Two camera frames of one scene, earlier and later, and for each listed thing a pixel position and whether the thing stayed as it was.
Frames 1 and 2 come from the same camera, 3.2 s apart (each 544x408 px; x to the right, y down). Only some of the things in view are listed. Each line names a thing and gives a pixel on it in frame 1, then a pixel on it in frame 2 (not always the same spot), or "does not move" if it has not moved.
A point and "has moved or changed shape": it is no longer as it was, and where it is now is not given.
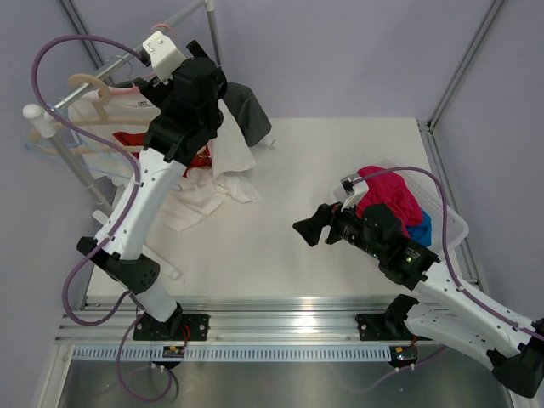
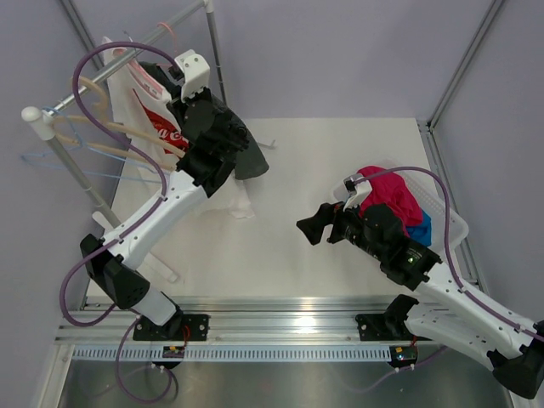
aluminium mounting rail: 233,320 does not move
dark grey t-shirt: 247,111 -> 217,139
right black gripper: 311,228 does not move
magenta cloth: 389,189 does not move
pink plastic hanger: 129,91 -> 140,72
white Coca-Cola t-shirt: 110,125 has moved or changed shape
